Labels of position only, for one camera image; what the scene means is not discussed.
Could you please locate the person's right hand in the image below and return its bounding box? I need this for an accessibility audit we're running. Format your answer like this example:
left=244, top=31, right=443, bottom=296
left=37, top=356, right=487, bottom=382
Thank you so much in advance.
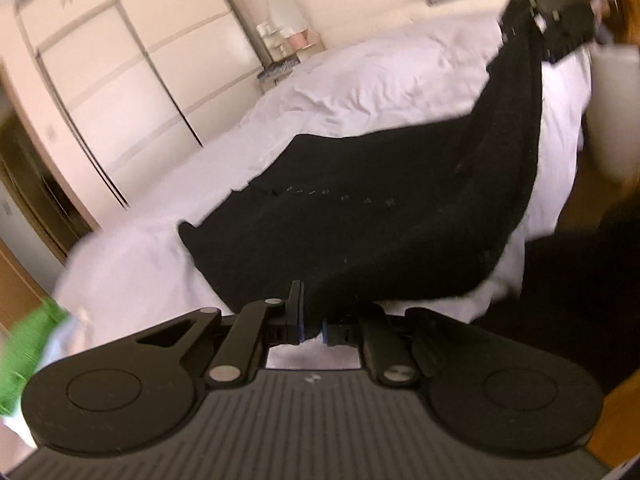
left=597, top=0, right=640, bottom=48

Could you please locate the dark cloth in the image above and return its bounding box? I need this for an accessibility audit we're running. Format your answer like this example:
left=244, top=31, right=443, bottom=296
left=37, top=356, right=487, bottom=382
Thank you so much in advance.
left=520, top=200, right=640, bottom=396

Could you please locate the black knit sweater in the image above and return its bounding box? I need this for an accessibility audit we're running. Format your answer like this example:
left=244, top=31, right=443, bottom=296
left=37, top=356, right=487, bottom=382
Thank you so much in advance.
left=177, top=0, right=546, bottom=341

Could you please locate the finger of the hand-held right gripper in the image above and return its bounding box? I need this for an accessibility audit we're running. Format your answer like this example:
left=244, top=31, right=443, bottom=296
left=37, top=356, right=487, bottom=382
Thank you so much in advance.
left=499, top=0, right=543, bottom=48

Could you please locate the white bed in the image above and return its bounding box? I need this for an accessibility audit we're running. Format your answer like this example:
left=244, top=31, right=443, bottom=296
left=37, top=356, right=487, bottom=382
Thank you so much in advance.
left=52, top=15, right=593, bottom=368

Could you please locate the light blue folded garment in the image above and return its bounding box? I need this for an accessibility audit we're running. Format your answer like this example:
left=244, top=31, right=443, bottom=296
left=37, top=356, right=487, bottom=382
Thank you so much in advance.
left=37, top=310, right=93, bottom=366

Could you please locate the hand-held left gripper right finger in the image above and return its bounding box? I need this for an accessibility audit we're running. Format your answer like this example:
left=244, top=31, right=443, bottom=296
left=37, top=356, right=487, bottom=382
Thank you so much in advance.
left=321, top=302, right=453, bottom=389

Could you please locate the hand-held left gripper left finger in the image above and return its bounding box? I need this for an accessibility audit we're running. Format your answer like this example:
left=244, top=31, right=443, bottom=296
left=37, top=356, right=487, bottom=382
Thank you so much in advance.
left=136, top=280, right=307, bottom=389

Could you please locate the wooden door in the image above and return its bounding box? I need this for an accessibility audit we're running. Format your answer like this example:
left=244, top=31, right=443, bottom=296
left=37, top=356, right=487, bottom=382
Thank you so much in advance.
left=0, top=60, right=101, bottom=331

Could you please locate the arched table mirror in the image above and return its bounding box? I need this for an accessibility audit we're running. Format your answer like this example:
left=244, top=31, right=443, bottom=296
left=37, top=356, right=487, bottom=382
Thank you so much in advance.
left=265, top=0, right=308, bottom=36

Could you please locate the white sliding wardrobe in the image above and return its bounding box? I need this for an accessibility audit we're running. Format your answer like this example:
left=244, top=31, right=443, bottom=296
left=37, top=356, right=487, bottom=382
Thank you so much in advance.
left=15, top=0, right=266, bottom=211

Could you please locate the stack of books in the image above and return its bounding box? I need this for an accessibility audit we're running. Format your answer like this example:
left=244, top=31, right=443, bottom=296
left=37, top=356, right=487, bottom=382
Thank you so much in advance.
left=256, top=56, right=301, bottom=86

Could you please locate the bedside table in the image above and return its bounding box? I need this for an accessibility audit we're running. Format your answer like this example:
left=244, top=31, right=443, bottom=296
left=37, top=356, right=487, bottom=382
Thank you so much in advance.
left=257, top=40, right=326, bottom=93

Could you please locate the white pillow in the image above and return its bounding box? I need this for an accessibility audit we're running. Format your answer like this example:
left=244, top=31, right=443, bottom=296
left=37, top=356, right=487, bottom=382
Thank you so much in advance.
left=390, top=0, right=506, bottom=28

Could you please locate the white container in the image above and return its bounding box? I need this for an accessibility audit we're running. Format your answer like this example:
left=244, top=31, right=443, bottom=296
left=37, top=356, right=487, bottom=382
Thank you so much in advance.
left=256, top=20, right=281, bottom=45

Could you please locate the green folded garment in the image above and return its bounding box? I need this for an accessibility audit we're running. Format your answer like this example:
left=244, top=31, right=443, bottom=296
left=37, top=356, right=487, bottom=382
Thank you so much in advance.
left=0, top=297, right=68, bottom=416

